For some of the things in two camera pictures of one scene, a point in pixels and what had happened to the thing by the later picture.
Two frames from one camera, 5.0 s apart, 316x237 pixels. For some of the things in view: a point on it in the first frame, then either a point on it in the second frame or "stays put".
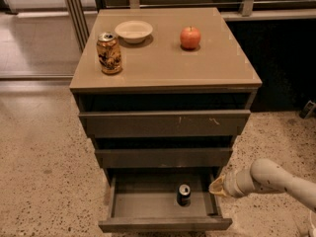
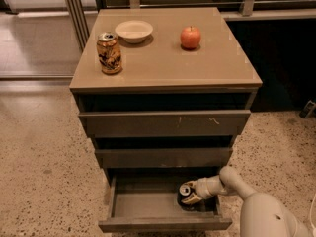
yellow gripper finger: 216,187 to 192,199
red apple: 190,38 stays put
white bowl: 133,32 stays put
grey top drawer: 116,123 stays put
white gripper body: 231,184 to 206,188
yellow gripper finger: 217,183 to 193,184
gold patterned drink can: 109,52 stays put
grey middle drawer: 161,158 stays put
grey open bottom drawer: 148,202 stays put
